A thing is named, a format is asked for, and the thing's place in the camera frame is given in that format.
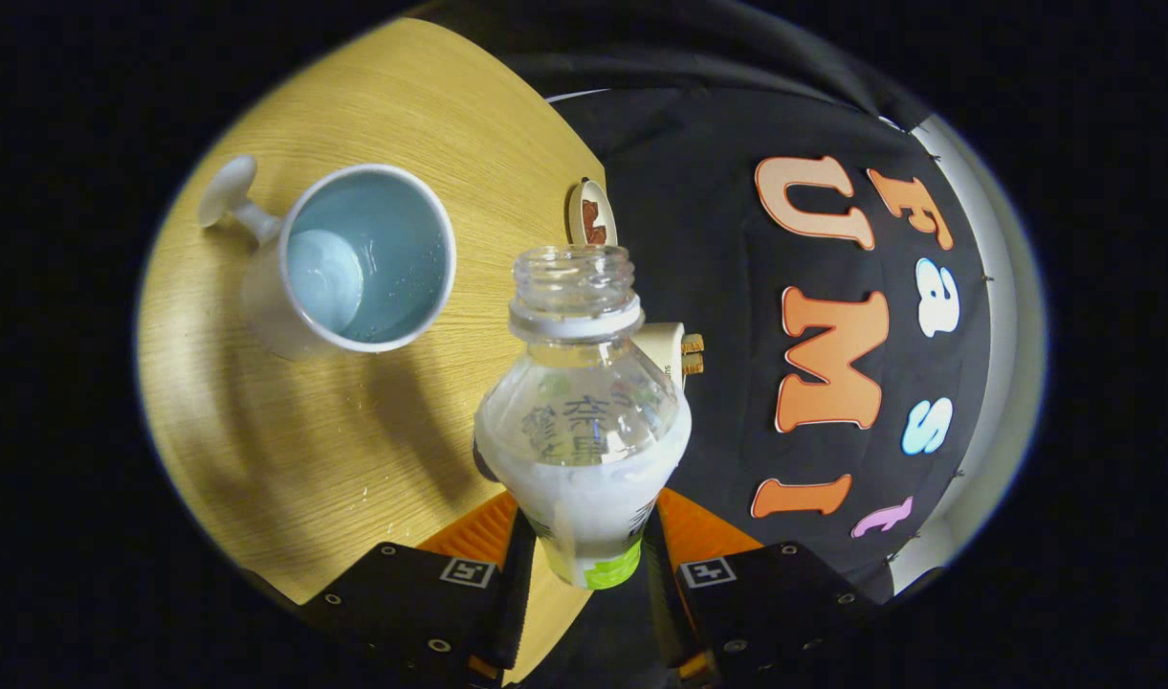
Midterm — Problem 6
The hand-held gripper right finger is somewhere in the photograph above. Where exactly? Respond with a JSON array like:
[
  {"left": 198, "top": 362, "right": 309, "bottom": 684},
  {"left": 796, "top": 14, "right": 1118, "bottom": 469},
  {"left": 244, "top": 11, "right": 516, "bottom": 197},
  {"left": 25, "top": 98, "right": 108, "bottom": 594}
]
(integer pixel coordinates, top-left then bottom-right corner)
[{"left": 644, "top": 488, "right": 881, "bottom": 685}]

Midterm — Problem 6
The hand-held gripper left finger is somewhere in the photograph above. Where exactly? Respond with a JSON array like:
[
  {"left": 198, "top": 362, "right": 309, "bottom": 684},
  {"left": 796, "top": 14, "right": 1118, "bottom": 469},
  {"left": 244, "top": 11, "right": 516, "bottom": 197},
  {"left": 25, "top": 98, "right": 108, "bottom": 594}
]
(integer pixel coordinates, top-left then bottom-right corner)
[{"left": 301, "top": 491, "right": 537, "bottom": 689}]

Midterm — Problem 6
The clear juice bottle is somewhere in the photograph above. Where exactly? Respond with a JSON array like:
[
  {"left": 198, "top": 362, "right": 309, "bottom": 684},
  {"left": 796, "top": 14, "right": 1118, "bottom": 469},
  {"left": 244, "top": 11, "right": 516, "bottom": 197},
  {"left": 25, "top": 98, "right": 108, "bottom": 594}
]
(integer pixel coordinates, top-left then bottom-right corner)
[{"left": 474, "top": 244, "right": 693, "bottom": 591}]

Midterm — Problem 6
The white cup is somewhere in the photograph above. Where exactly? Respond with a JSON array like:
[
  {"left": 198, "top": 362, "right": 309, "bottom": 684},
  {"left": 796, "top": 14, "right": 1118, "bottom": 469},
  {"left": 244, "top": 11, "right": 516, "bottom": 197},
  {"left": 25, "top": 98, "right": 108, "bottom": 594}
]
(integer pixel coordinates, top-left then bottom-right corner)
[{"left": 198, "top": 155, "right": 457, "bottom": 363}]

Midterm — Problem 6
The wooden table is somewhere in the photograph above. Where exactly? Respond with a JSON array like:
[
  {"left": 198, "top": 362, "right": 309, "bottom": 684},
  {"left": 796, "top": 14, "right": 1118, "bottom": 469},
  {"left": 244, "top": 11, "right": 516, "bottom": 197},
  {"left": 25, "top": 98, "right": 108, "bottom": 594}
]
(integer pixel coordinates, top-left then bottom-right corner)
[{"left": 136, "top": 17, "right": 608, "bottom": 685}]

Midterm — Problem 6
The white toaster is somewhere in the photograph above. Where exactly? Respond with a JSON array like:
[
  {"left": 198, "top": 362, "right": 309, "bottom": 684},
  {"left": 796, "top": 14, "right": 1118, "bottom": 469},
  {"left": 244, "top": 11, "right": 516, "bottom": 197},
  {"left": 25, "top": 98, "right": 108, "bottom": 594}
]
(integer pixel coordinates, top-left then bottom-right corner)
[{"left": 631, "top": 322, "right": 706, "bottom": 389}]

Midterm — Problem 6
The white round plate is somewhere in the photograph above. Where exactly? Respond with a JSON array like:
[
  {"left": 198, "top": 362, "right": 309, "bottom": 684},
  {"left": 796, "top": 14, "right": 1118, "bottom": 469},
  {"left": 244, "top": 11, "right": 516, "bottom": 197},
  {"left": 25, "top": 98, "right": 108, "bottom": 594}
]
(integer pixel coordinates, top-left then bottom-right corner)
[{"left": 566, "top": 179, "right": 619, "bottom": 247}]

